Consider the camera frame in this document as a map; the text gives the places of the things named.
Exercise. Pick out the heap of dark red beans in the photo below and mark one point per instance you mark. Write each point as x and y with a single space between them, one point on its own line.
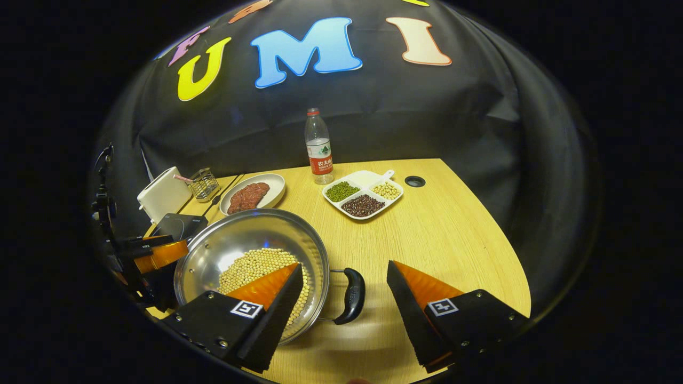
363 206

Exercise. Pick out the black backdrop cloth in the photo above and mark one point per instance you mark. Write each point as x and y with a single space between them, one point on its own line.
427 106

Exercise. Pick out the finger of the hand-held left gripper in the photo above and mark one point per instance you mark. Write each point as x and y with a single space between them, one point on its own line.
160 253
165 288

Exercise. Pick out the white divided dish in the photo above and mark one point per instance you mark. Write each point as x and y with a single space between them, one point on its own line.
365 178

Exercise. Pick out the pink straw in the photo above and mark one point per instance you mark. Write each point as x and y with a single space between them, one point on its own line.
182 178

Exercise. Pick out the clear bottle with red label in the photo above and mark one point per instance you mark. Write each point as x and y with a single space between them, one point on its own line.
319 154

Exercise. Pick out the brown meat slice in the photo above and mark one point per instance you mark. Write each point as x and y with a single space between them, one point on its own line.
259 191
239 202

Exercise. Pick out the small heap of soybeans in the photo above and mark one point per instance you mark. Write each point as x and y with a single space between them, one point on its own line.
386 190

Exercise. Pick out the heap of green mung beans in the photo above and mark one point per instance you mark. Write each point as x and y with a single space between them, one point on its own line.
342 191

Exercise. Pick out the white round plate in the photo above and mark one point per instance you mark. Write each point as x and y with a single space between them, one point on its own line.
275 189

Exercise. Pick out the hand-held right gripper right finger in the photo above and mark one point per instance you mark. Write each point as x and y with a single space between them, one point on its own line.
413 325

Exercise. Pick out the black induction cooktop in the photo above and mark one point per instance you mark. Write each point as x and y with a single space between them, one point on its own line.
179 226

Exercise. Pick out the black table grommet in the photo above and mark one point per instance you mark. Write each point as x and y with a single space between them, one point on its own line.
415 181

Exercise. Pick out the white toaster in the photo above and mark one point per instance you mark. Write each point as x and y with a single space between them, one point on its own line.
163 194

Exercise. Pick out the pile of soybeans in pot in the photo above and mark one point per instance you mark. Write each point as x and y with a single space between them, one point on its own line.
251 269

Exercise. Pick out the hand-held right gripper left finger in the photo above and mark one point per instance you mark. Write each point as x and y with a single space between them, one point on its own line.
277 325

